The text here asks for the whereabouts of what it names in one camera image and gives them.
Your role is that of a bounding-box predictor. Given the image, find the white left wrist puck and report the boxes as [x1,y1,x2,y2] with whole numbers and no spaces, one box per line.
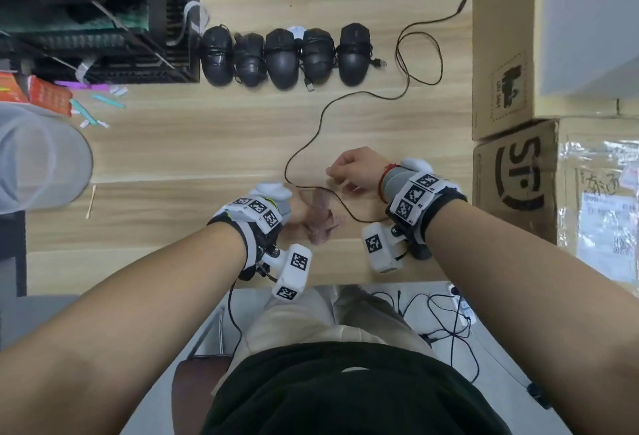
[249,182,294,203]

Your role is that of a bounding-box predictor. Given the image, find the person's beige trousers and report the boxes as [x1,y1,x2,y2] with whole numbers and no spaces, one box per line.
[212,285,436,396]

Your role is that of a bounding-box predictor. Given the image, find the plain orange small box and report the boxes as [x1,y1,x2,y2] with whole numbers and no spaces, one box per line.
[27,75,74,118]

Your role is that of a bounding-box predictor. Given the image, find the purple plastic strip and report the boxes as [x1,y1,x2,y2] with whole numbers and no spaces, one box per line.
[53,80,111,91]

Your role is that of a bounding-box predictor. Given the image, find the black right rig cable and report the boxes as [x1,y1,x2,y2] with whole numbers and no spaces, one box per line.
[371,289,481,384]

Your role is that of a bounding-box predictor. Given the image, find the person's right hand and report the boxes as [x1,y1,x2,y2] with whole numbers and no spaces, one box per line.
[325,145,390,196]

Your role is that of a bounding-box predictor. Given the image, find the large white box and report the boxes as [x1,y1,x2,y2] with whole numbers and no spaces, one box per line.
[538,0,639,99]

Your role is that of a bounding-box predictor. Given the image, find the person's dark shirt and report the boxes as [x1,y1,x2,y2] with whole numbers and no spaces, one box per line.
[201,342,513,435]

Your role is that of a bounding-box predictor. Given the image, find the white right wrist puck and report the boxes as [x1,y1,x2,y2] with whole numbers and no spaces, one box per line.
[399,157,435,175]

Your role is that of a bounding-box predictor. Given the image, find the red string bracelet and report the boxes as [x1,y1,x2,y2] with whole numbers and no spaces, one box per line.
[377,163,401,205]

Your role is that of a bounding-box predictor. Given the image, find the white power strip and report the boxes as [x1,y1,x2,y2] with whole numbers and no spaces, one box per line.
[447,285,476,326]

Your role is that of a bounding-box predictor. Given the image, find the small black round object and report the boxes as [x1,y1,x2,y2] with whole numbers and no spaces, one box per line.
[525,382,554,411]

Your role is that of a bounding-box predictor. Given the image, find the small stamped cardboard box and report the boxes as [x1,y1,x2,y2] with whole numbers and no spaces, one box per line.
[471,0,621,143]

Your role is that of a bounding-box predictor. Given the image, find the dark grey padded seat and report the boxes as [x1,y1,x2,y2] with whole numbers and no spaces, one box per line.
[0,211,27,297]

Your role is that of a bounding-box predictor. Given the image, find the black left rig cable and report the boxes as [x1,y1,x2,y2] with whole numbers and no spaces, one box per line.
[227,279,244,346]

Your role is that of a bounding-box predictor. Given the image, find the grey right wrist sleeve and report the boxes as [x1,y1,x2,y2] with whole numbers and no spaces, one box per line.
[381,167,411,202]

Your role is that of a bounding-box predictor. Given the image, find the left wrist camera rig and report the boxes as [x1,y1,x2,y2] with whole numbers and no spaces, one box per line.
[207,193,314,302]

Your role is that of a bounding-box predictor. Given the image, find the pink fluffy wiping cloth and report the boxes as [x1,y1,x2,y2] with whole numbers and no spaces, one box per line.
[302,189,348,247]

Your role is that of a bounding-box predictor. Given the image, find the black rig cable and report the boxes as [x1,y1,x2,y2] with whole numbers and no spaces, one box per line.
[371,289,481,384]
[227,279,244,346]

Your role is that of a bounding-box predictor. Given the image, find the person's left hand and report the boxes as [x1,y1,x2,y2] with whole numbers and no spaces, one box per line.
[286,187,321,227]

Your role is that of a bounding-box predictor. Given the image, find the person's right forearm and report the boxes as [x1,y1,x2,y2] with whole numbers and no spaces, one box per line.
[423,199,639,435]

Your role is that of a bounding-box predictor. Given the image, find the person's left forearm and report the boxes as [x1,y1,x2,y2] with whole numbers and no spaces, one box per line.
[0,221,249,435]

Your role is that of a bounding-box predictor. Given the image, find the white wrist puck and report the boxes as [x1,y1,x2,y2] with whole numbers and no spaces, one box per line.
[399,157,435,175]
[249,182,294,203]

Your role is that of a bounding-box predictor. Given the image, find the black stacked tray rack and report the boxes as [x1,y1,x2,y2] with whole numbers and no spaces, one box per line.
[0,0,202,86]

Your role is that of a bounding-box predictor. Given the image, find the teal pen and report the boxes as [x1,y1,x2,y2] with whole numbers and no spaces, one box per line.
[91,94,128,110]
[69,98,98,127]

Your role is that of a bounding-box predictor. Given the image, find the cardboard box with black logo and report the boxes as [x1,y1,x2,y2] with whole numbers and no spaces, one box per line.
[473,117,639,297]

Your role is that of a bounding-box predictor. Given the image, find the clear plastic basin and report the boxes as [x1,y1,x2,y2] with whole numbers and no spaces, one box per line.
[0,102,95,215]

